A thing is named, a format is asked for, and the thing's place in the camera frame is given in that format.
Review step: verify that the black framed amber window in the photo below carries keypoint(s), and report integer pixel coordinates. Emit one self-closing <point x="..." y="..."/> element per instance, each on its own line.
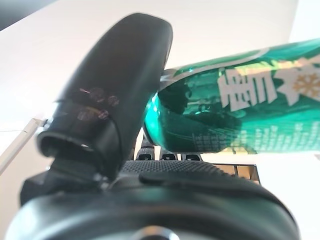
<point x="245" y="171"/>

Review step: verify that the green drink can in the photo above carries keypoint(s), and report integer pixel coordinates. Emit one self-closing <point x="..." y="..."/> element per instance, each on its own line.
<point x="225" y="120"/>

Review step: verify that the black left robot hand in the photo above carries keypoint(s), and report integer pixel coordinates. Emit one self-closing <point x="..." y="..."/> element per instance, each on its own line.
<point x="112" y="75"/>

